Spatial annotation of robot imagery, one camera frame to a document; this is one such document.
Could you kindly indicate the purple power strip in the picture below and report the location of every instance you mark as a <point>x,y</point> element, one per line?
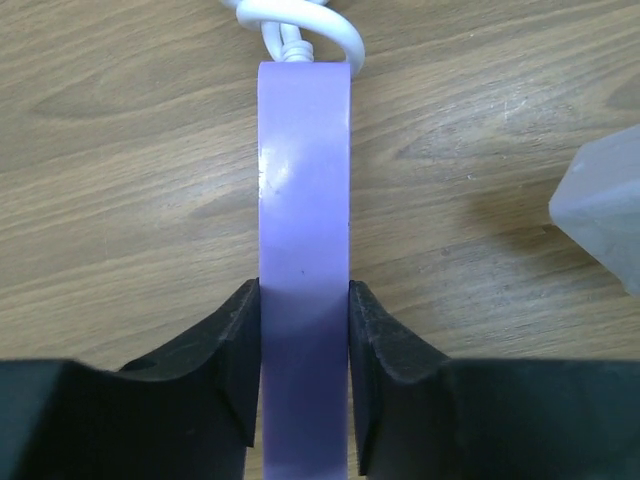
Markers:
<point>304,112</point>

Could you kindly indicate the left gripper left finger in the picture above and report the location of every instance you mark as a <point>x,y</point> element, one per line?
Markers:
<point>186,410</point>

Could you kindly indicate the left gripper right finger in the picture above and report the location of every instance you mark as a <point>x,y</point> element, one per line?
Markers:
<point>420,414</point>

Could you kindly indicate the white cube adapter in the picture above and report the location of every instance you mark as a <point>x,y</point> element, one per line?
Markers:
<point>597,204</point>

